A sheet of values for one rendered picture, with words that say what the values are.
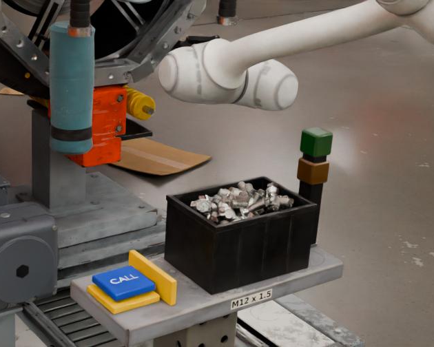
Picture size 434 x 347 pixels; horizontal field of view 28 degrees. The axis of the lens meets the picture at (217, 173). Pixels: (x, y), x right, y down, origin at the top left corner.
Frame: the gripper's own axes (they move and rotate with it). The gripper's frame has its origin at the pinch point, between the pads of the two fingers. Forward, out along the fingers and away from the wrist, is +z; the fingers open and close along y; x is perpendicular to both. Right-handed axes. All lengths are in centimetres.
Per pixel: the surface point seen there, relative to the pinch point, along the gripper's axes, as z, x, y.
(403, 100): 97, -191, 100
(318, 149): -69, 12, -13
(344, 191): 26, -112, 21
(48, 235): -29, 14, -51
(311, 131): -67, 14, -11
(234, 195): -66, 18, -28
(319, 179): -69, 8, -16
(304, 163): -67, 11, -15
